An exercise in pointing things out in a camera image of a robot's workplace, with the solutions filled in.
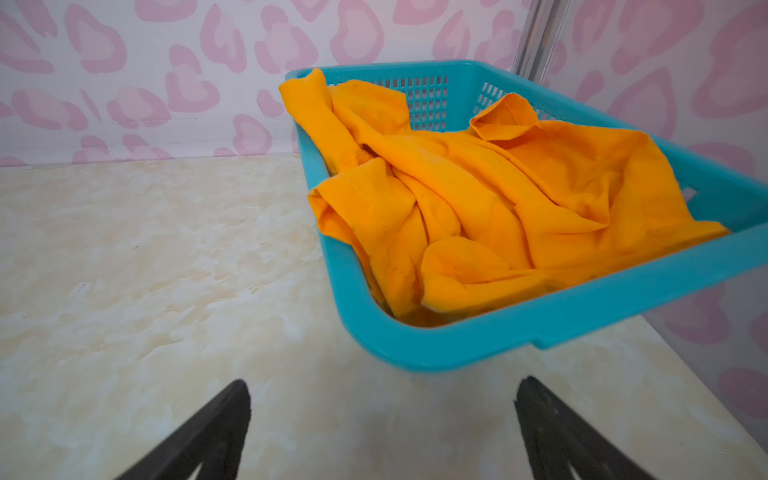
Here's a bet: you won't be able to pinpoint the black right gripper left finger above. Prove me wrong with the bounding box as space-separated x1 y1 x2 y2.
119 379 251 480

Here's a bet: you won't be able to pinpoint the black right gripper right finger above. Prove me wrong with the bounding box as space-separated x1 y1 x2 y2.
515 376 653 480

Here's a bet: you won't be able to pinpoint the orange shorts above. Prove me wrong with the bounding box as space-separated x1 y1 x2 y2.
280 70 727 327

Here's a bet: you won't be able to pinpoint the aluminium frame post right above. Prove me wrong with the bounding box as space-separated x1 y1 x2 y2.
512 0 571 85

